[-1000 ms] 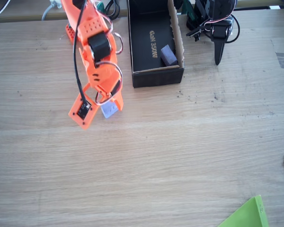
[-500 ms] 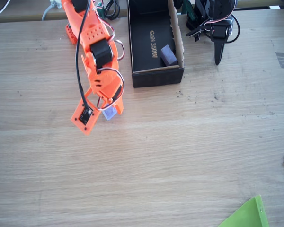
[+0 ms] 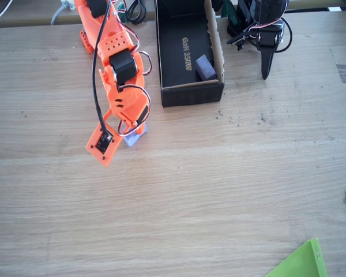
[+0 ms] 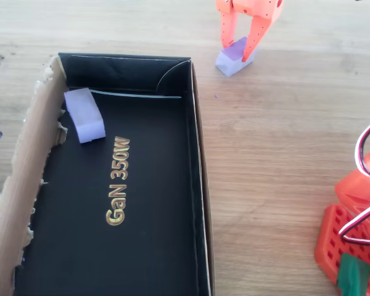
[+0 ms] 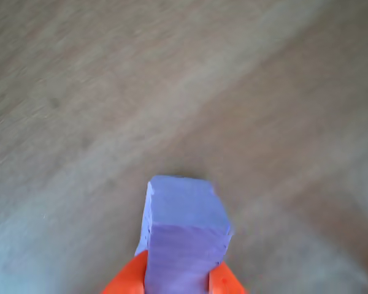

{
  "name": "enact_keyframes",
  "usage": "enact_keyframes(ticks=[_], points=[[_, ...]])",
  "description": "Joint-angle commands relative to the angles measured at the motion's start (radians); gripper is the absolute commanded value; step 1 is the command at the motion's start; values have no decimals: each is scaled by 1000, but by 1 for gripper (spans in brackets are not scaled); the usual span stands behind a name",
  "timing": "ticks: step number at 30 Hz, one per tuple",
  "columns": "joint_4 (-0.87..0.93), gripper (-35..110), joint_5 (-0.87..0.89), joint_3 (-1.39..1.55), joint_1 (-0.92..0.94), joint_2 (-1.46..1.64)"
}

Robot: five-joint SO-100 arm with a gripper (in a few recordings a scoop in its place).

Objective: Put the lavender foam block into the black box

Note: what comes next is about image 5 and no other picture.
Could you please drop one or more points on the purple foam block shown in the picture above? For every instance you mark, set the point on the purple foam block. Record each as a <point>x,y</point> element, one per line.
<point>184,232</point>

